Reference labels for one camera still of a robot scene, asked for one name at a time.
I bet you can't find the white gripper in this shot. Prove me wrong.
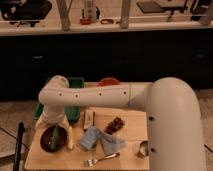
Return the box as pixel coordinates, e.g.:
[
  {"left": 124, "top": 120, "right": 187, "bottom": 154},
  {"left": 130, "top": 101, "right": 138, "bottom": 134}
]
[{"left": 35, "top": 112, "right": 69, "bottom": 130}]

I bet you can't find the green pepper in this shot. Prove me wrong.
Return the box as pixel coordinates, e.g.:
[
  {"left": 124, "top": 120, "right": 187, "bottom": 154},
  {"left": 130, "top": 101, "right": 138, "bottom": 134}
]
[{"left": 49, "top": 126, "right": 59, "bottom": 150}]

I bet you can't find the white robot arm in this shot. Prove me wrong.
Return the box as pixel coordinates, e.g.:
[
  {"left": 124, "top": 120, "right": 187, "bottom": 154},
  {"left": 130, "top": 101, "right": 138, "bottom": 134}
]
[{"left": 39, "top": 76, "right": 207, "bottom": 171}]

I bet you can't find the dark purple bowl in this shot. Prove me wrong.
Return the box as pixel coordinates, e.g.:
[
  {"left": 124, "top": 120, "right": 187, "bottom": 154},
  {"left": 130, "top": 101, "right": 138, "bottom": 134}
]
[{"left": 40, "top": 126, "right": 67, "bottom": 152}]

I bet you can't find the green plastic tray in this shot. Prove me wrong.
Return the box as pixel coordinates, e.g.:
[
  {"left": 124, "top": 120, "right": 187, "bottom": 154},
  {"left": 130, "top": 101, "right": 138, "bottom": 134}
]
[{"left": 34, "top": 77, "right": 84, "bottom": 123}]

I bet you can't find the pale yellow corn cob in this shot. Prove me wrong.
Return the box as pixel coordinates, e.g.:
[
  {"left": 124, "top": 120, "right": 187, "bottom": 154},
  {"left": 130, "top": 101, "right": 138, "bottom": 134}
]
[{"left": 68, "top": 126, "right": 74, "bottom": 150}]

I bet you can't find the small wooden block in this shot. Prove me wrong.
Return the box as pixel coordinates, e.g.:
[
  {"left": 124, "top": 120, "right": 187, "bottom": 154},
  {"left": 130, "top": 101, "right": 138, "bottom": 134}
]
[{"left": 83, "top": 110, "right": 95, "bottom": 130}]

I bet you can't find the blue cloth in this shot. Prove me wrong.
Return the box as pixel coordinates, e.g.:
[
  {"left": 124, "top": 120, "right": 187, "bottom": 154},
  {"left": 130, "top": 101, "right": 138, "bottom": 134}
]
[{"left": 80, "top": 126, "right": 126, "bottom": 155}]

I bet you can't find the black pole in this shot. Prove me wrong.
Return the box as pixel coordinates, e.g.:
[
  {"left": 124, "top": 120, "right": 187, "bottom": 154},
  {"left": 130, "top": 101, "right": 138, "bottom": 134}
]
[{"left": 13, "top": 122, "right": 25, "bottom": 171}]

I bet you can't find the wooden cutting board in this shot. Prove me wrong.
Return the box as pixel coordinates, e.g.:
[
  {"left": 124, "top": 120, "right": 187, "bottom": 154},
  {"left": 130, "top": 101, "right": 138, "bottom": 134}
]
[{"left": 24, "top": 108, "right": 149, "bottom": 171}]

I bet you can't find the silver fork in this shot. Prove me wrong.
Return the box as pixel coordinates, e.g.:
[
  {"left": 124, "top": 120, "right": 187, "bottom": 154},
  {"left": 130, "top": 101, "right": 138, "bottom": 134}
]
[{"left": 84, "top": 152, "right": 120, "bottom": 167}]

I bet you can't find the orange plate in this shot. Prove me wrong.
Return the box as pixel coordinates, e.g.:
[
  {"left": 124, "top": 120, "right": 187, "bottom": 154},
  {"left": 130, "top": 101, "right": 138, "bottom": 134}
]
[{"left": 98, "top": 77, "right": 120, "bottom": 86}]

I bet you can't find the bunch of dark grapes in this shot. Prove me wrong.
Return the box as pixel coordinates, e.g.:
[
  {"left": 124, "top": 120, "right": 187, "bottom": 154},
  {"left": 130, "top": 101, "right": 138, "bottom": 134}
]
[{"left": 104, "top": 117, "right": 125, "bottom": 135}]

